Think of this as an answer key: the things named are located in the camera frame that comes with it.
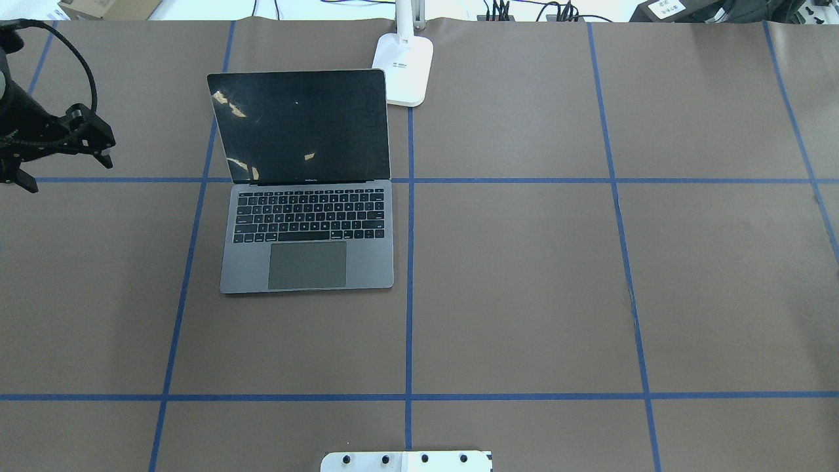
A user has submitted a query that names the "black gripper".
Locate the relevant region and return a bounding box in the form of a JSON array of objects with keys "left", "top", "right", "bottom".
[{"left": 1, "top": 83, "right": 116, "bottom": 193}]

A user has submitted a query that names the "grey laptop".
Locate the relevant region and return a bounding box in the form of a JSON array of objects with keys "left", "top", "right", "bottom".
[{"left": 206, "top": 69, "right": 395, "bottom": 294}]

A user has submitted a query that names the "white desk lamp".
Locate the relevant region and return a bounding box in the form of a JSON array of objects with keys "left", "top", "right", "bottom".
[{"left": 372, "top": 1, "right": 435, "bottom": 108}]

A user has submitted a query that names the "cardboard box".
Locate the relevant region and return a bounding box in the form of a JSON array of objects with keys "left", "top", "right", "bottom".
[{"left": 58, "top": 0, "right": 162, "bottom": 21}]

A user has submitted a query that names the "left black usb hub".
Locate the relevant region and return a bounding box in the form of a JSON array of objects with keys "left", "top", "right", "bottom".
[{"left": 477, "top": 1, "right": 515, "bottom": 23}]

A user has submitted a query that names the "black usb hub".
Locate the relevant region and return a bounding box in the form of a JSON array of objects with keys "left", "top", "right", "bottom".
[
  {"left": 537, "top": 1, "right": 584, "bottom": 23},
  {"left": 477, "top": 1, "right": 515, "bottom": 23}
]

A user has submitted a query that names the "right black usb hub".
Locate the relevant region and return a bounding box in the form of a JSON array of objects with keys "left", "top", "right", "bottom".
[{"left": 537, "top": 1, "right": 584, "bottom": 23}]

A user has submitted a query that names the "black device with label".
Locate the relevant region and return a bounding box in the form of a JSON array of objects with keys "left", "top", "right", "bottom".
[{"left": 629, "top": 1, "right": 732, "bottom": 23}]

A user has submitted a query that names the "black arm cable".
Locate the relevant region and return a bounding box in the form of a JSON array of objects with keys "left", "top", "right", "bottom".
[{"left": 0, "top": 19, "right": 99, "bottom": 122}]

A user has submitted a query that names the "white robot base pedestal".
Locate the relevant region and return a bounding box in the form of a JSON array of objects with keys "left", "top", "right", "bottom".
[{"left": 320, "top": 450, "right": 494, "bottom": 471}]

